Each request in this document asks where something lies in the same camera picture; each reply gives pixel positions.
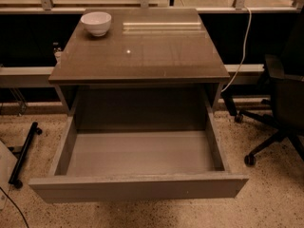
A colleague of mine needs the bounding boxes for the grey drawer cabinet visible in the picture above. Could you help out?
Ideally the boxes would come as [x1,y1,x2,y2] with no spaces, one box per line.
[47,8,231,132]

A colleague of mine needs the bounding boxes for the open grey top drawer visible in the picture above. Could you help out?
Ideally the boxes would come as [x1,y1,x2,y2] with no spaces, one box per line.
[28,88,250,204]

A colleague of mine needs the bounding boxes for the white ceramic bowl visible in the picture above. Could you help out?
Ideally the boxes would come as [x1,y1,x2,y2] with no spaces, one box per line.
[81,11,112,37]

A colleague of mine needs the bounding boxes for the black wheeled stand leg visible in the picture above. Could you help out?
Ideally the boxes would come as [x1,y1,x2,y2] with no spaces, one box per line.
[9,122,42,189]

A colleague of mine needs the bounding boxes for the black office chair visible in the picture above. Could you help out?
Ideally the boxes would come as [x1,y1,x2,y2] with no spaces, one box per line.
[235,9,304,166]

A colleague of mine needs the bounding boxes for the white floor plate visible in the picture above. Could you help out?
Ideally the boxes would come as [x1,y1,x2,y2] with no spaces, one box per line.
[0,141,17,210]

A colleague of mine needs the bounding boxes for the white cable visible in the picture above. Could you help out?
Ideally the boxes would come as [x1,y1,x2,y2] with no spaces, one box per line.
[220,6,253,93]

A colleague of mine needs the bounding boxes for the metal window rail frame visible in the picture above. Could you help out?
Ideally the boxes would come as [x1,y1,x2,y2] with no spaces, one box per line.
[0,0,304,16]

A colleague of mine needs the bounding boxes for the black floor cable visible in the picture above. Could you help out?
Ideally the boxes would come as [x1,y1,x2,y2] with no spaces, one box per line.
[0,188,29,228]

